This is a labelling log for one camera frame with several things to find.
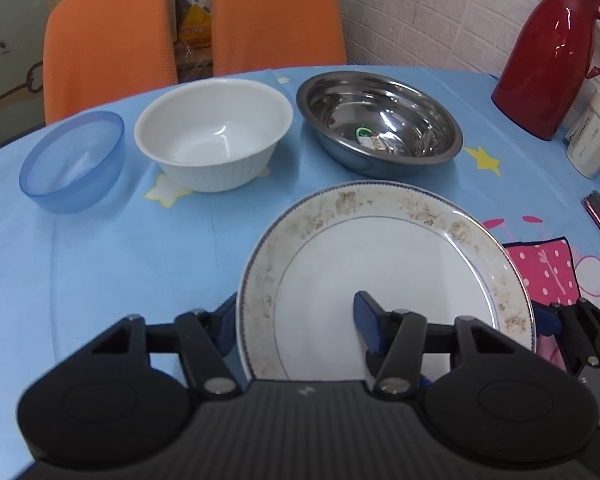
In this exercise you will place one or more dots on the red thermos jug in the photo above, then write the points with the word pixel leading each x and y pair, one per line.
pixel 550 55

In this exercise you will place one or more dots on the orange chair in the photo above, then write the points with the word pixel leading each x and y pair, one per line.
pixel 275 17
pixel 107 45

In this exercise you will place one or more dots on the yellow snack bag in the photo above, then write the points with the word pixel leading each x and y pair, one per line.
pixel 195 2

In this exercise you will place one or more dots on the white ribbed bowl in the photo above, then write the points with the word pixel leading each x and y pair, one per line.
pixel 212 132

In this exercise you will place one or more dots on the white cylindrical container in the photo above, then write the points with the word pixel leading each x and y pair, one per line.
pixel 592 135

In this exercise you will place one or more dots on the stainless steel bowl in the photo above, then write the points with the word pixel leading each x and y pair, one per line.
pixel 380 120

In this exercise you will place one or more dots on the white patterned-rim plate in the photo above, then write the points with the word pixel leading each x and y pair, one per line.
pixel 405 270

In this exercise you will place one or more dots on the blue plastic bowl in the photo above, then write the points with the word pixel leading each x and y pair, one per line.
pixel 72 165

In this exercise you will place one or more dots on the blue printed tablecloth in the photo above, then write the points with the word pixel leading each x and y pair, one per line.
pixel 130 260

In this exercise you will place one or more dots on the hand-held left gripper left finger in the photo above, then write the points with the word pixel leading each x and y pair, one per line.
pixel 227 327

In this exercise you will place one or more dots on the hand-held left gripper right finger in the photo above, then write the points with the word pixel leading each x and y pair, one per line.
pixel 367 320

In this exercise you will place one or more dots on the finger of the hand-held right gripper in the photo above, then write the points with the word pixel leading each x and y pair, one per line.
pixel 546 321

